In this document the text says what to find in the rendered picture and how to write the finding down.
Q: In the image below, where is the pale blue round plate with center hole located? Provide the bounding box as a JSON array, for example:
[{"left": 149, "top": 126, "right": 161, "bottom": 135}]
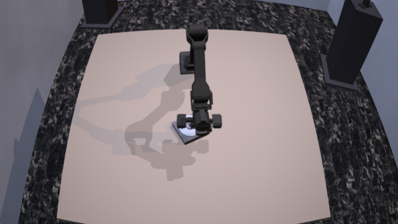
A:
[{"left": 179, "top": 115, "right": 196, "bottom": 136}]

